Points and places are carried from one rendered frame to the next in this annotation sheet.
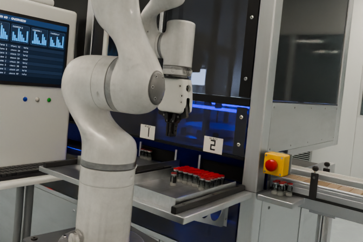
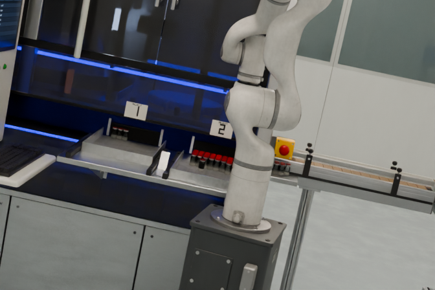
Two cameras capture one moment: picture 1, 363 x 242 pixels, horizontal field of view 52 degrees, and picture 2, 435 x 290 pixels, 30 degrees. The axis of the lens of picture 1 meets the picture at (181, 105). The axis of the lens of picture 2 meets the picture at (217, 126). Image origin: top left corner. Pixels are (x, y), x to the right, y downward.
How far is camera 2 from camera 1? 2.00 m
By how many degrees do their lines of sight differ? 35
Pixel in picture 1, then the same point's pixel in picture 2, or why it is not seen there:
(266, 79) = not seen: hidden behind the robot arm
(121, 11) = (292, 66)
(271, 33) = not seen: hidden behind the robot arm
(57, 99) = (8, 64)
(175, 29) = (260, 46)
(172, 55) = (255, 67)
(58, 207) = not seen: outside the picture
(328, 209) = (317, 184)
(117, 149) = (272, 156)
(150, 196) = (215, 183)
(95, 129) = (258, 142)
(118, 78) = (285, 111)
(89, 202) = (252, 191)
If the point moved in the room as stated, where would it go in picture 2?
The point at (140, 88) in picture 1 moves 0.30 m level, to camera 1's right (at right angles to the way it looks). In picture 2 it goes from (298, 117) to (370, 125)
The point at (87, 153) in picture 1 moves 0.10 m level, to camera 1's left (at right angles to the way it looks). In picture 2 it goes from (253, 158) to (226, 157)
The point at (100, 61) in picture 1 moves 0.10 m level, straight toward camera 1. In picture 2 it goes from (266, 96) to (292, 103)
